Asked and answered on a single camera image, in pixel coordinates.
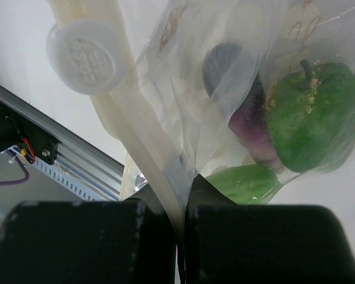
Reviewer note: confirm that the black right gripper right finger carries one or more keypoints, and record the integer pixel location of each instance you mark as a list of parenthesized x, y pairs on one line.
[(230, 243)]

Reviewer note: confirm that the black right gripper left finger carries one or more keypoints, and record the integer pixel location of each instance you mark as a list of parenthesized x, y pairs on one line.
[(86, 242)]

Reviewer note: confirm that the light green pepper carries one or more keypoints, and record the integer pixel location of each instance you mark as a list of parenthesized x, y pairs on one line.
[(246, 185)]

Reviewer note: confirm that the clear dotted zip top bag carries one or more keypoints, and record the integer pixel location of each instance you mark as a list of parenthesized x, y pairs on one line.
[(140, 63)]

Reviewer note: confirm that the green bell pepper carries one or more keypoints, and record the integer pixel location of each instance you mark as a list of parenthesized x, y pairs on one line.
[(310, 116)]

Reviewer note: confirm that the purple eggplant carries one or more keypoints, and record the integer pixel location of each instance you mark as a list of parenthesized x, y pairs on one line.
[(248, 122)]

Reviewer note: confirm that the aluminium front rail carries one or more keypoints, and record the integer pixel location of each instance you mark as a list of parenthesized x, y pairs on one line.
[(73, 153)]

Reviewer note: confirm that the white slotted cable duct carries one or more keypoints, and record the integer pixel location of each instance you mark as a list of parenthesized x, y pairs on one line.
[(75, 185)]

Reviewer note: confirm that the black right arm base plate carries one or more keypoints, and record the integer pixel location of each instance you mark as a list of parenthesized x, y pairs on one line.
[(16, 130)]

